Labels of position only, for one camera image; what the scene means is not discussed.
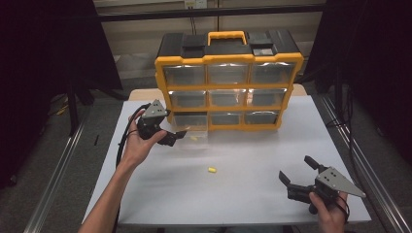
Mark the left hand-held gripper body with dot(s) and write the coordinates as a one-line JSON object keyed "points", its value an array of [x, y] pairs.
{"points": [[154, 110]]}

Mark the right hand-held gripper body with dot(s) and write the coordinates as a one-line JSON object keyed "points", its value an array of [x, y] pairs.
{"points": [[336, 181]]}

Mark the yellow foam earplug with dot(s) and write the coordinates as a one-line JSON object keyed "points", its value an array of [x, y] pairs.
{"points": [[193, 138], [212, 169]]}

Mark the clear plastic drawer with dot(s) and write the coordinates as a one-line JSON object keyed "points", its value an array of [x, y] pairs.
{"points": [[191, 123]]}

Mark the yellow and black drawer organizer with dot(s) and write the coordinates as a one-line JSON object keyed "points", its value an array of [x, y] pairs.
{"points": [[226, 59]]}

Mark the person's left hand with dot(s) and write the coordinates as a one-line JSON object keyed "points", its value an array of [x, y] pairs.
{"points": [[136, 149]]}

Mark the person's right hand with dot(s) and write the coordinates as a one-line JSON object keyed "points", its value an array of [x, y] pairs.
{"points": [[332, 216]]}

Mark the small black floor item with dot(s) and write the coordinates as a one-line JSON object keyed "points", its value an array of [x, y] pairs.
{"points": [[96, 139]]}

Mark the set of clear organizer bins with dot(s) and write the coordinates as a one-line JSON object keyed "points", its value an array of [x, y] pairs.
{"points": [[226, 74]]}

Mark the black stand pole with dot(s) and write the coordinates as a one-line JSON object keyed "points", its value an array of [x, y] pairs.
{"points": [[73, 110]]}

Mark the black horizontal bar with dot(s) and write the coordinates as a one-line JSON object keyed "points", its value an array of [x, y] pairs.
{"points": [[194, 13]]}

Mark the black curtain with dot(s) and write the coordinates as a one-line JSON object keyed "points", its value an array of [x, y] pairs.
{"points": [[372, 64], [39, 64]]}

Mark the metal floor rail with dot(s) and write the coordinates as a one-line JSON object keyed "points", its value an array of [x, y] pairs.
{"points": [[372, 181], [55, 181]]}

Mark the white wall outlet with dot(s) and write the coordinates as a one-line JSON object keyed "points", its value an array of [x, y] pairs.
{"points": [[195, 4]]}

